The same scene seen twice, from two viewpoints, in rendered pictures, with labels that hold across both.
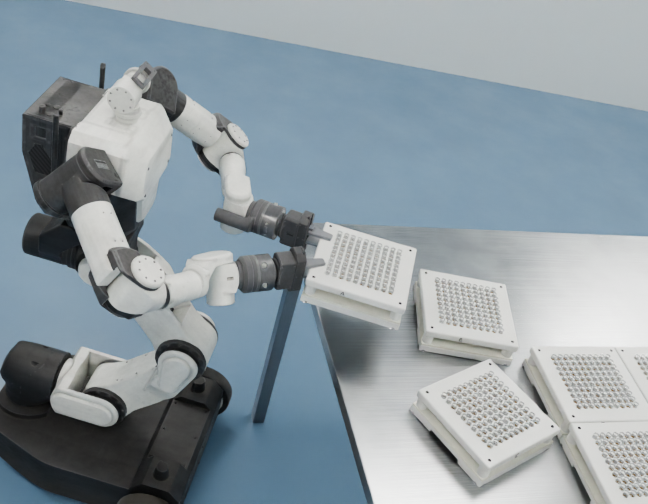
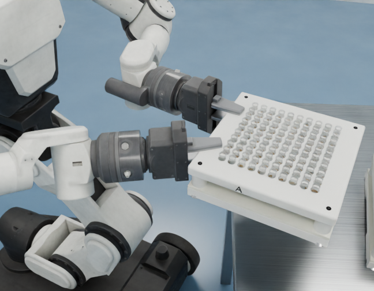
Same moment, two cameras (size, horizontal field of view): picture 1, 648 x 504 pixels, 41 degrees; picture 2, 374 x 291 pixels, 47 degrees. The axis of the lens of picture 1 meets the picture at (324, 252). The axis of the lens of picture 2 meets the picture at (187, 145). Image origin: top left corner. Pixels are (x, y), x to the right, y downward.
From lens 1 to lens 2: 1.42 m
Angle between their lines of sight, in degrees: 20
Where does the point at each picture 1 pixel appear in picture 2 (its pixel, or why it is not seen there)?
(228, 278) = (74, 163)
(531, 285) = not seen: outside the picture
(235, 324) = not seen: hidden behind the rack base
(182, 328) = (101, 211)
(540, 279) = not seen: outside the picture
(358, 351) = (275, 264)
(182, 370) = (104, 254)
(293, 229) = (193, 100)
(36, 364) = (17, 229)
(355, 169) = (335, 75)
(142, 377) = (85, 252)
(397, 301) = (324, 205)
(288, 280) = (167, 167)
